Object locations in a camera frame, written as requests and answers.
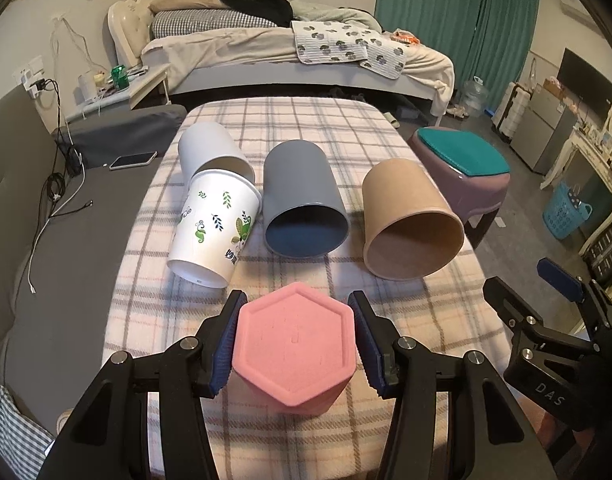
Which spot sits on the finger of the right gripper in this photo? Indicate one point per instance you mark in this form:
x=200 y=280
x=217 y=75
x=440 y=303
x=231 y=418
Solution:
x=525 y=323
x=592 y=301

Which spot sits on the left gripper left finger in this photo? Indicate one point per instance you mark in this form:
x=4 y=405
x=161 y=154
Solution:
x=105 y=437

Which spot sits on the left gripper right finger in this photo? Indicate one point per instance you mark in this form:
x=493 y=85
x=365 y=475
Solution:
x=488 y=436

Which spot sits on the pink hexagonal cup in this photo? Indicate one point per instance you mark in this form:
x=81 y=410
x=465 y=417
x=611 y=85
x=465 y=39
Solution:
x=296 y=349

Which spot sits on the brown paper cup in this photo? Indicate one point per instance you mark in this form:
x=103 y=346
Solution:
x=410 y=230

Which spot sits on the grey plastic cup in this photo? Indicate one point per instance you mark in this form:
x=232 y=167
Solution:
x=303 y=212

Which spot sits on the white cup with green print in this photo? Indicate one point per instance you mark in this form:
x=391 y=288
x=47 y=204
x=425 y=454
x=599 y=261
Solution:
x=215 y=223

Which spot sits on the plain white cup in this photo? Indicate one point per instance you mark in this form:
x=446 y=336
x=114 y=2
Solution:
x=208 y=145

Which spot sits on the blue laundry basket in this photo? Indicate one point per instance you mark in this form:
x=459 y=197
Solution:
x=565 y=212

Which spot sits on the white dressing table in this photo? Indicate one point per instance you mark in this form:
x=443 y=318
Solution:
x=578 y=143

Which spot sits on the purple plastic stool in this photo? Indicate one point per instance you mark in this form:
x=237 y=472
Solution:
x=475 y=200

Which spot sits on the plaid tablecloth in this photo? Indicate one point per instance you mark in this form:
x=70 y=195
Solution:
x=152 y=308

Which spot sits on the teal stool cushion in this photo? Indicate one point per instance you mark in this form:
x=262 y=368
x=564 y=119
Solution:
x=464 y=151

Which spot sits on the silver mini fridge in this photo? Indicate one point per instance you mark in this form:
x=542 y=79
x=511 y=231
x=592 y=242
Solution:
x=546 y=124

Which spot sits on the black television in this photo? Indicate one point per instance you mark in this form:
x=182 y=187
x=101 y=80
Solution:
x=587 y=83

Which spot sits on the white suitcase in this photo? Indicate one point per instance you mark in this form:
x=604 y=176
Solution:
x=510 y=111

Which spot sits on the large water jug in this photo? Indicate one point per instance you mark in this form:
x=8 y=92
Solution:
x=474 y=96

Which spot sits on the grey sofa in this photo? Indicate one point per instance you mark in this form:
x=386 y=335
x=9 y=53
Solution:
x=57 y=275

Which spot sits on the smartphone on sofa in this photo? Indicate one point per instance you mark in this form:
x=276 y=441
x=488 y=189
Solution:
x=132 y=161

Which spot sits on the white air conditioner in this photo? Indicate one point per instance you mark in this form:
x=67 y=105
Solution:
x=575 y=9

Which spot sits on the teal curtain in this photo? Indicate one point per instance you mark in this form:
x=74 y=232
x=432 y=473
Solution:
x=489 y=39

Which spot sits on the white patterned blanket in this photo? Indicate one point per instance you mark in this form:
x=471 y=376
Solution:
x=319 y=43

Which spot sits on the white bedside table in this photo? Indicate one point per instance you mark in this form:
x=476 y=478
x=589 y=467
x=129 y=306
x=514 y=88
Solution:
x=127 y=99

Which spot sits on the light green duvet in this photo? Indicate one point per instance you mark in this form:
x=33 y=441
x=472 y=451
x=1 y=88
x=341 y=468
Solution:
x=317 y=12

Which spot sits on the white mug on nightstand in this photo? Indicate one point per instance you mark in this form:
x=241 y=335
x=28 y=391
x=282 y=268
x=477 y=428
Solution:
x=88 y=87

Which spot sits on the green bottle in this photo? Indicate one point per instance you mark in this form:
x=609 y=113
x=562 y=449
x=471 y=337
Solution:
x=119 y=77

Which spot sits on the black clothing pile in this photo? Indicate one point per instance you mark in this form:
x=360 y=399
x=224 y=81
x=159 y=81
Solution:
x=279 y=12

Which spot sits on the bed with beige sheet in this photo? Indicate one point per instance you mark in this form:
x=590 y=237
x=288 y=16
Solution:
x=245 y=57

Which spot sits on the white padded headboard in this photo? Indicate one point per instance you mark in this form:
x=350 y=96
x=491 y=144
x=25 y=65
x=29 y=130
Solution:
x=129 y=22

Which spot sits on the checkered pillow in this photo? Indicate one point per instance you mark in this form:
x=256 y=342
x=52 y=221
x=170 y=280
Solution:
x=187 y=22

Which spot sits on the beige pillow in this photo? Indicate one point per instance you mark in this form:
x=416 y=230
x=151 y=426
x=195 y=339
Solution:
x=157 y=6

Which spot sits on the white wall power strip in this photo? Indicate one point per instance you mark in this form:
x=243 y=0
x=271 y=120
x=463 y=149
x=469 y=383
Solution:
x=32 y=76

